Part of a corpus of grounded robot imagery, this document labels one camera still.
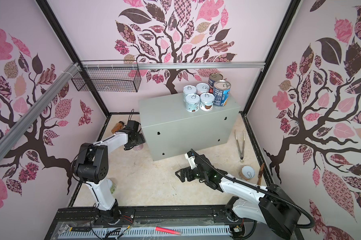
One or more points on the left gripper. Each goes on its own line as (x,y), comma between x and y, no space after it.
(140,140)

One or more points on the aluminium rail back wall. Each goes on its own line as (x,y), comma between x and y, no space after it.
(152,66)

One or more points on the black mounting rail base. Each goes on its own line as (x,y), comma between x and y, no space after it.
(67,219)

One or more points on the aluminium rail left wall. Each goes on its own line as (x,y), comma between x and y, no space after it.
(21,126)

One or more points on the green label can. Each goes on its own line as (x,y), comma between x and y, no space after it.
(112,186)

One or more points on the black wire basket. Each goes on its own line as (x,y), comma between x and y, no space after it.
(118,77)

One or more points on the pink marker pen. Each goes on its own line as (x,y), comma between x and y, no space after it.
(168,231)

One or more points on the metal kitchen tongs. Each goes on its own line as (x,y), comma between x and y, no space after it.
(240,146)

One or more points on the pink can white lid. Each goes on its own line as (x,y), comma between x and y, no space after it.
(202,88)

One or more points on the la sicilia tomato can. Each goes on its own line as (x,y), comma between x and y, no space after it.
(212,79)

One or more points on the grey metal cabinet box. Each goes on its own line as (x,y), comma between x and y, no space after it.
(170,130)

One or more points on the teal can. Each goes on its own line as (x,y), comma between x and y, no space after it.
(188,90)
(206,102)
(192,102)

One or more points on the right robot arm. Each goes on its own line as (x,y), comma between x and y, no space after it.
(268,205)

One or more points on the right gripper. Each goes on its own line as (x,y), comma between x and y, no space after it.
(189,171)

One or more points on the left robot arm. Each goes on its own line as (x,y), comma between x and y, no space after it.
(92,166)

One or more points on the wooden handled knife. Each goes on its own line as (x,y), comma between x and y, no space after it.
(260,174)

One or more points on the orange label can right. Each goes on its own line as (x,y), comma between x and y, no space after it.
(247,173)

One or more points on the white slotted cable duct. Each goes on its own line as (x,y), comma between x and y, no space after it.
(142,232)

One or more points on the orange spice jar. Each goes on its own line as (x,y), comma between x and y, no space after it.
(117,127)

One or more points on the blue label tall can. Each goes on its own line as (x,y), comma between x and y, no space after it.
(221,91)

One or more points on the aluminium rail wall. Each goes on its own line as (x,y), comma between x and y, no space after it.
(21,126)
(152,66)

